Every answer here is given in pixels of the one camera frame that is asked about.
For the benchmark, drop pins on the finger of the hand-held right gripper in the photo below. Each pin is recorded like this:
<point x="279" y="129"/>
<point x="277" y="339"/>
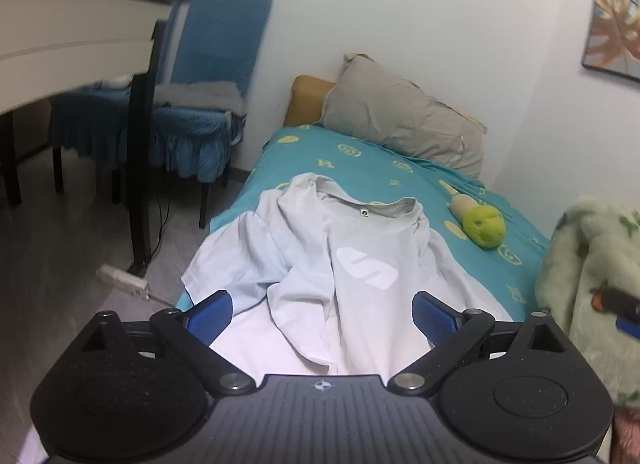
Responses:
<point x="620" y="301"/>

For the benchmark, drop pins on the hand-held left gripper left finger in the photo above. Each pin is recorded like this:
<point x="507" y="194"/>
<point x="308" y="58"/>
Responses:
<point x="210" y="316"/>

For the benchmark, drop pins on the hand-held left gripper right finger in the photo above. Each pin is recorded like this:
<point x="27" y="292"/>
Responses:
<point x="434" y="319"/>

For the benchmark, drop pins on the light grey t-shirt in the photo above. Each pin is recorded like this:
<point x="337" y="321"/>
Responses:
<point x="360" y="289"/>

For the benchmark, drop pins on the green fleece blanket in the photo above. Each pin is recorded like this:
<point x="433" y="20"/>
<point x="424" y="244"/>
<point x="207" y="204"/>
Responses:
<point x="585" y="264"/>

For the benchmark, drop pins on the white power strip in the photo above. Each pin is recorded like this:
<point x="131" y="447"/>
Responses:
<point x="122" y="281"/>

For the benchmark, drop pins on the green yellow plush toy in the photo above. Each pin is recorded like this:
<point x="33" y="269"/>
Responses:
<point x="482" y="226"/>

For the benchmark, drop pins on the teal patterned bed sheet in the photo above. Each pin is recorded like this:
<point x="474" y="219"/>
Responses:
<point x="380" y="169"/>

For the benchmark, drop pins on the grey pillow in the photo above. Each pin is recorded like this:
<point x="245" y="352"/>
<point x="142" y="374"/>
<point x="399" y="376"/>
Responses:
<point x="400" y="114"/>

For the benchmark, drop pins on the grey cloth on chair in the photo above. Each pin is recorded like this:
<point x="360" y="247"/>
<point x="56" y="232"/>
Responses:
<point x="200" y="94"/>

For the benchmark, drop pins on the yellow headboard cushion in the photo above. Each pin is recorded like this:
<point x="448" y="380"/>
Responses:
<point x="305" y="101"/>

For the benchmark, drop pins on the blue covered chair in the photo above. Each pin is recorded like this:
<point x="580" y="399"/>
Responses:
<point x="220" y="44"/>

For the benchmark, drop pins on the white desk with black legs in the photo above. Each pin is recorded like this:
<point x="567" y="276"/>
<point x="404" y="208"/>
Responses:
<point x="60" y="29"/>

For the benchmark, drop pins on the leaf wall picture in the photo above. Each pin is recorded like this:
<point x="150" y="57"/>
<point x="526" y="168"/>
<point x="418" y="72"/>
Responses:
<point x="617" y="19"/>

